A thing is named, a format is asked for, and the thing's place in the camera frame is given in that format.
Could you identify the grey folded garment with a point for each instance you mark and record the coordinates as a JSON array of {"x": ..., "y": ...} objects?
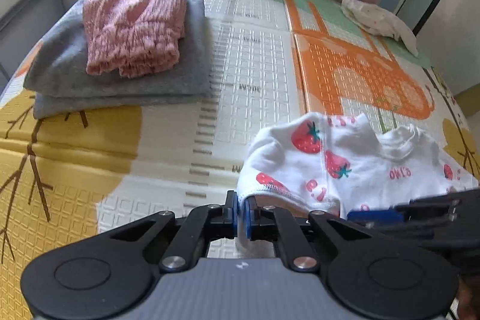
[{"x": 57, "y": 74}]

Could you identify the colourful foam play mat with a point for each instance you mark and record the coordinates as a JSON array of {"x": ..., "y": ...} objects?
[{"x": 71, "y": 176}]

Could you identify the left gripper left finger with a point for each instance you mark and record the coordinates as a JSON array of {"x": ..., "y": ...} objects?
[{"x": 193, "y": 234}]

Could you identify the white strawberry print shirt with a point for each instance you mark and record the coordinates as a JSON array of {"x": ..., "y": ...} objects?
[{"x": 339, "y": 164}]

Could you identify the pink folded garment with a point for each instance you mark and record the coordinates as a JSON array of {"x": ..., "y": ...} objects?
[{"x": 134, "y": 37}]

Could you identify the person's right hand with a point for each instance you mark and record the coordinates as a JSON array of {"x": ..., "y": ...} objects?
[{"x": 468, "y": 299}]

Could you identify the white dotted crumpled garment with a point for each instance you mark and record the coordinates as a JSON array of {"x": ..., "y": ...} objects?
[{"x": 379, "y": 22}]

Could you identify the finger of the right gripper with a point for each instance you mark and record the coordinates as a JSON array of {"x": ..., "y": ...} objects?
[
  {"x": 439, "y": 206},
  {"x": 375, "y": 217}
]

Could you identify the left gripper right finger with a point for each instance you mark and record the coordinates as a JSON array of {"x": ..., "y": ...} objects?
[{"x": 279, "y": 227}]

